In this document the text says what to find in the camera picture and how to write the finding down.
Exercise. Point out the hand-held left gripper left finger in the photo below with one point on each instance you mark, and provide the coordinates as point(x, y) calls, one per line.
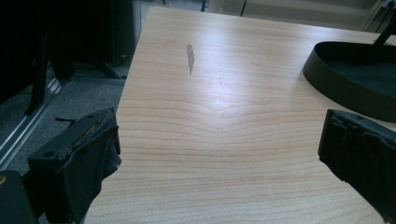
point(71, 161)

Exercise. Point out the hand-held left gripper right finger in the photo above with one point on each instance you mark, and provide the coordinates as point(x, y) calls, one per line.
point(361, 152)

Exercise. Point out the black metal stand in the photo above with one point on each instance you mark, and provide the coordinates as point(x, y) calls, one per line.
point(40, 71)

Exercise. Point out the dark cabinet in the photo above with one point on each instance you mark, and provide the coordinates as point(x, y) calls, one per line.
point(124, 31)

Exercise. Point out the aluminium floor rail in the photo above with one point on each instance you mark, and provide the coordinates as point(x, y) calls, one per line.
point(25, 124)

